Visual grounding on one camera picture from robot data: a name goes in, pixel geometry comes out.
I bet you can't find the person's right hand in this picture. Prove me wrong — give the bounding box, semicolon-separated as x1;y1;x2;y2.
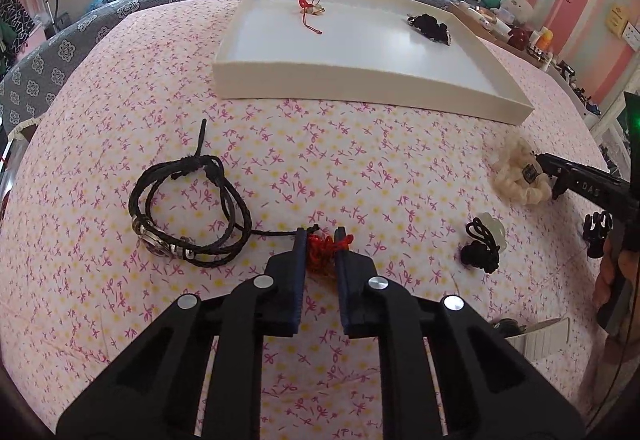
593;236;640;321

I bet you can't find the red string bracelet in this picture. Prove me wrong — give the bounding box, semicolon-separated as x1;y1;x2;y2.
293;0;326;37
306;222;356;277

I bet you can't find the white shallow tray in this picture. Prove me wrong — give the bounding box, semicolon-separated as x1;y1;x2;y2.
212;0;535;125

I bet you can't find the white furniture frame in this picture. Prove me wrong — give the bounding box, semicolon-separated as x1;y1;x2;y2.
590;95;626;156

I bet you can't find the person's right forearm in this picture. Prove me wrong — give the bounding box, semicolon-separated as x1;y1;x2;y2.
600;330;635;403

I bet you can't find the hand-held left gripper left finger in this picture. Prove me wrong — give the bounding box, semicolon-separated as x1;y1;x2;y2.
56;227;307;440

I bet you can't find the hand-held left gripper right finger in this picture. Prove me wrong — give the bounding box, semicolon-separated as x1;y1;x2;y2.
334;227;586;440

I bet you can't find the dark patterned cloth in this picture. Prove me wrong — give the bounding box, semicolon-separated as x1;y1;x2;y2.
0;0;32;67

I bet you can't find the cream fringed cloth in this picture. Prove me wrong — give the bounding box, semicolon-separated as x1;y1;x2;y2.
7;115;40;143

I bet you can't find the pink floral bed sheet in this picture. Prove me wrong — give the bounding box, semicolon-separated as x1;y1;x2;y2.
0;0;613;440

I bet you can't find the cream fluffy scrunchie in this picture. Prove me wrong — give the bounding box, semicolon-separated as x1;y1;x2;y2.
494;137;553;205

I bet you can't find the black scrunchie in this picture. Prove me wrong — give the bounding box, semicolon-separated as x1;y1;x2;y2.
406;13;454;46

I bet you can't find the cardboard tray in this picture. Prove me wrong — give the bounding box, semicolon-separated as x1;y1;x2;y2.
447;2;546;67

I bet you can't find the yellow wall sticker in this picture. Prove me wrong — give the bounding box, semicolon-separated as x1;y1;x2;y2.
605;4;630;38

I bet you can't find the watch with white band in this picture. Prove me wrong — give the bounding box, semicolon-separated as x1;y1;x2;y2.
492;316;572;361

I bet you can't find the black braided leather bracelet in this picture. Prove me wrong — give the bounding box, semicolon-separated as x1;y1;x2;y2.
128;119;301;266

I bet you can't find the white plush toy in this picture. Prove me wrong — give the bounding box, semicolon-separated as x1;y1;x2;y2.
500;0;536;26

